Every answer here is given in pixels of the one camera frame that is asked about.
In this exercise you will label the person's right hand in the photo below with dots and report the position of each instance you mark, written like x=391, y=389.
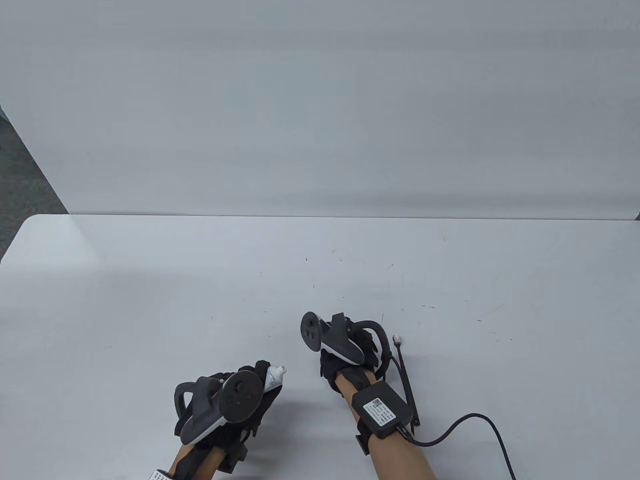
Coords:
x=332, y=370

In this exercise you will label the grey right hand controller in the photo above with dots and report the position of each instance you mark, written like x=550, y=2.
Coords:
x=340, y=340

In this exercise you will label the white backdrop board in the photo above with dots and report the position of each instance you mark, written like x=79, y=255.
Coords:
x=320, y=100

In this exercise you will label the black wrist sensor box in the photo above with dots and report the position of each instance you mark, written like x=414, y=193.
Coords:
x=382, y=410
x=160, y=475

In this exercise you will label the silver toothpaste tube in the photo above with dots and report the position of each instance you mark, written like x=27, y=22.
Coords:
x=274, y=376

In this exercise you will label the grey left hand controller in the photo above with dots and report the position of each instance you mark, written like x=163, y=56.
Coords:
x=240, y=395

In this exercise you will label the person's left forearm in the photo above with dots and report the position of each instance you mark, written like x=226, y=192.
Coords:
x=187, y=460

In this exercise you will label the grey hand controller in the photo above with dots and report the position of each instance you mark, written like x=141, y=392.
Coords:
x=240, y=395
x=340, y=340

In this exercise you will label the black left wrist sensor box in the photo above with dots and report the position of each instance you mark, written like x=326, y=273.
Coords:
x=160, y=475

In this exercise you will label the black right wrist sensor box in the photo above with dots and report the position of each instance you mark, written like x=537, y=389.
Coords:
x=382, y=410

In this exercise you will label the black toothbrush white bristles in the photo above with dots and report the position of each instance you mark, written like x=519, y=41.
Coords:
x=407, y=382

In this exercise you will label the person's left hand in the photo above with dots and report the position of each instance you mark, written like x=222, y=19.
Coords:
x=260, y=372

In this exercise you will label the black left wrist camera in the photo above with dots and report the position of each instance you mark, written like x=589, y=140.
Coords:
x=235, y=457

